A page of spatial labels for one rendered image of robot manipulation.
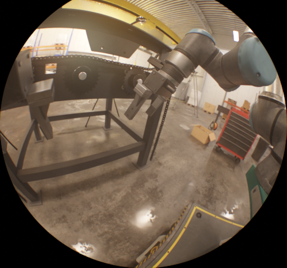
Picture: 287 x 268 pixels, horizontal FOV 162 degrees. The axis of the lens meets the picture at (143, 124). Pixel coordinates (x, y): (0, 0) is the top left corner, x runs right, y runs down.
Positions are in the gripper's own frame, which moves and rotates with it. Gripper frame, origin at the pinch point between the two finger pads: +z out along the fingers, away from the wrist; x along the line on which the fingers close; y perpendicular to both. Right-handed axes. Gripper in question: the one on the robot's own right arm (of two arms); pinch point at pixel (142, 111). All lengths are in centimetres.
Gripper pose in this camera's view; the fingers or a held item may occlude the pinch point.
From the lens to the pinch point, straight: 34.6
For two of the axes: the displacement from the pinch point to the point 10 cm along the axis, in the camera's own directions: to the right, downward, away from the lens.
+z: -5.7, 7.0, 4.4
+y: 6.7, 7.0, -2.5
